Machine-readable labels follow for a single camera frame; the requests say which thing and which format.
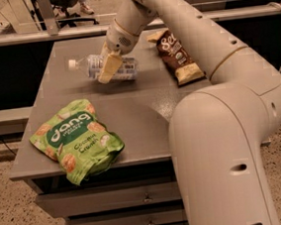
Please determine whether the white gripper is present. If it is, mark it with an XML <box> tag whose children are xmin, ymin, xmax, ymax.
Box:
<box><xmin>98</xmin><ymin>21</ymin><xmax>139</xmax><ymax>84</ymax></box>

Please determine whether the clear blue plastic water bottle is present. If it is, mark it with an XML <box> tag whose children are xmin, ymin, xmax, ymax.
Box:
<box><xmin>67</xmin><ymin>55</ymin><xmax>138</xmax><ymax>81</ymax></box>

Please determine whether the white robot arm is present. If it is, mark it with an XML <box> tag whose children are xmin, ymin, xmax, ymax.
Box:
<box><xmin>99</xmin><ymin>0</ymin><xmax>281</xmax><ymax>225</ymax></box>

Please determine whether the black office chair base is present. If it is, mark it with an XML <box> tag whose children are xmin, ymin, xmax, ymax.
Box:
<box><xmin>31</xmin><ymin>0</ymin><xmax>98</xmax><ymax>30</ymax></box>

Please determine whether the brown sea salt chips bag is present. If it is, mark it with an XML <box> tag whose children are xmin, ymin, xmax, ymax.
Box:
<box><xmin>146</xmin><ymin>29</ymin><xmax>205</xmax><ymax>86</ymax></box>

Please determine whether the green Dang coconut chips bag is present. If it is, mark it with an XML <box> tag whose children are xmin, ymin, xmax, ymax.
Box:
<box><xmin>30</xmin><ymin>99</ymin><xmax>125</xmax><ymax>185</ymax></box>

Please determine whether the grey drawer cabinet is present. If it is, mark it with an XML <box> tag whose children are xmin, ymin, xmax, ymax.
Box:
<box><xmin>0</xmin><ymin>19</ymin><xmax>278</xmax><ymax>225</ymax></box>

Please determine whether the metal railing frame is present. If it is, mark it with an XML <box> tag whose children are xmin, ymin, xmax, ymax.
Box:
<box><xmin>0</xmin><ymin>0</ymin><xmax>281</xmax><ymax>47</ymax></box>

